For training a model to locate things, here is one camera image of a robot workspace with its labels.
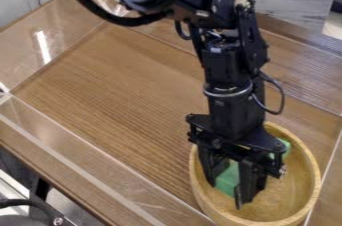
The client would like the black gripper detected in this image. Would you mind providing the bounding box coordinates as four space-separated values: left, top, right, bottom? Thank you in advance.
186 79 287 210

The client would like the green rectangular block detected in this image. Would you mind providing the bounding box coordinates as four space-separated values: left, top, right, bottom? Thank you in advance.
216 138 292 198

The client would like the brown wooden bowl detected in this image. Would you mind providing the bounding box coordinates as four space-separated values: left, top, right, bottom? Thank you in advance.
189 122 323 226

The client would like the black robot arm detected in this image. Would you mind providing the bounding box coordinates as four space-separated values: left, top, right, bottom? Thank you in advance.
121 0 287 207

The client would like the clear acrylic tray wall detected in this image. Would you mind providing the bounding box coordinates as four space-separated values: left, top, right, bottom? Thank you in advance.
0 90 216 226

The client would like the black table leg bracket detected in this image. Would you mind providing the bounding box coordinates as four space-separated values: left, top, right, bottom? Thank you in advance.
29 177 78 226

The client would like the clear acrylic corner bracket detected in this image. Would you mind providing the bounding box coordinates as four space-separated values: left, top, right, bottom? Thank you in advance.
93 0 129 17

